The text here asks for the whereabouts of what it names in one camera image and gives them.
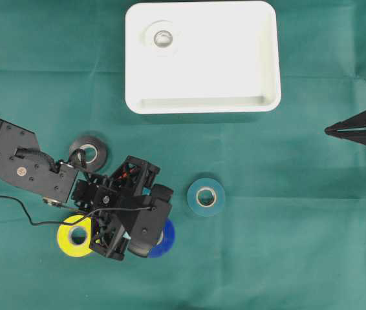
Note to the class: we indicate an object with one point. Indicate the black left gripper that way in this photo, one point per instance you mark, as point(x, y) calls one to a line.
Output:
point(129, 193)

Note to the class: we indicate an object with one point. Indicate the yellow tape roll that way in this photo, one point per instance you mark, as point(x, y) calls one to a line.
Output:
point(74, 240)

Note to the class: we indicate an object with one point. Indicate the blue tape roll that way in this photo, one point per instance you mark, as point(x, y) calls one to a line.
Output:
point(166, 241)

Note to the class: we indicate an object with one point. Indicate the black tape roll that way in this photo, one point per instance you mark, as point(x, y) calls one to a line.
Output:
point(88, 152)

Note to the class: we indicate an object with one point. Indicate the white tape roll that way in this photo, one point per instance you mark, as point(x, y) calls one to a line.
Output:
point(161, 38)

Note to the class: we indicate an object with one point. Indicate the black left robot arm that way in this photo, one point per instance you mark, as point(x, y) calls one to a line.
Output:
point(24, 165)

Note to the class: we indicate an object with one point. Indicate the green tape roll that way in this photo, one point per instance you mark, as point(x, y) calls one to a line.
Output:
point(206, 197)

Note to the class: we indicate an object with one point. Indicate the white plastic case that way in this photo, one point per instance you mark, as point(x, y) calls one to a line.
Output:
point(227, 59)

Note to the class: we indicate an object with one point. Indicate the green table cloth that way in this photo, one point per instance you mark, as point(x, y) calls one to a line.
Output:
point(292, 234)

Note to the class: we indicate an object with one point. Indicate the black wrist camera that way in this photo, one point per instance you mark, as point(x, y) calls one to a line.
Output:
point(144, 218)

